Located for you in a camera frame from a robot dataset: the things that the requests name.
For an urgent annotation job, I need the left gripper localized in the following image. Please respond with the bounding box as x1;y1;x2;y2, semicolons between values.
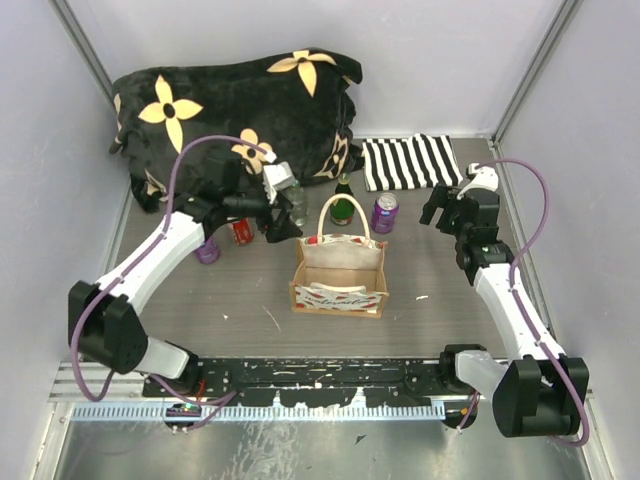
226;185;304;243

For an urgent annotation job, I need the green glass bottle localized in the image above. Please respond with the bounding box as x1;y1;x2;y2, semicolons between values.
329;173;355;226

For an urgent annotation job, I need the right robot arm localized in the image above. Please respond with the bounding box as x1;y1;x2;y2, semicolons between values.
420;185;590;446

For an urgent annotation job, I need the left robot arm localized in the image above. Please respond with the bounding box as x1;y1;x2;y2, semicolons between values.
68;160;301;400

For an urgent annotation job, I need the clear glass bottle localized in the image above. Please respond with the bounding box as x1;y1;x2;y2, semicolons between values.
284;180;309;227

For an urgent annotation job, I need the red cola can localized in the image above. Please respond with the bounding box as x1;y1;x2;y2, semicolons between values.
227;218;254;246

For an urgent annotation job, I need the black white striped cloth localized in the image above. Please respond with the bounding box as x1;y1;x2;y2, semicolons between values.
362;133;463;192

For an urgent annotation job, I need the purple soda can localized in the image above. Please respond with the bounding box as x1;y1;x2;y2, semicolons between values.
371;192;399;234

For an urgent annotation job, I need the purple can at left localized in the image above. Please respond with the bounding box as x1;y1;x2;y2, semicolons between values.
194;236;221;265

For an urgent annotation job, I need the black floral plush blanket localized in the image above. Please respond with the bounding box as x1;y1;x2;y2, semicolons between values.
109;48;363;213

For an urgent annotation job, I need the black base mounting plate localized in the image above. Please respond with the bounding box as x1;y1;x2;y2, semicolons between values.
168;357;472;408

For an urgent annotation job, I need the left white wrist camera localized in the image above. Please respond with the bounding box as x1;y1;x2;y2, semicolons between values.
262;150;296;205

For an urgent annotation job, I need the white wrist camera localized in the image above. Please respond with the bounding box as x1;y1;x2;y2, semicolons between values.
262;150;296;205
456;163;499;200

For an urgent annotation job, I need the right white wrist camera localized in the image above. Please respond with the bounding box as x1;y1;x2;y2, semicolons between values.
456;163;499;200

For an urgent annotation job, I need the aluminium rail frame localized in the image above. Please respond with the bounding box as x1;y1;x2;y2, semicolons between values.
48;357;596;422

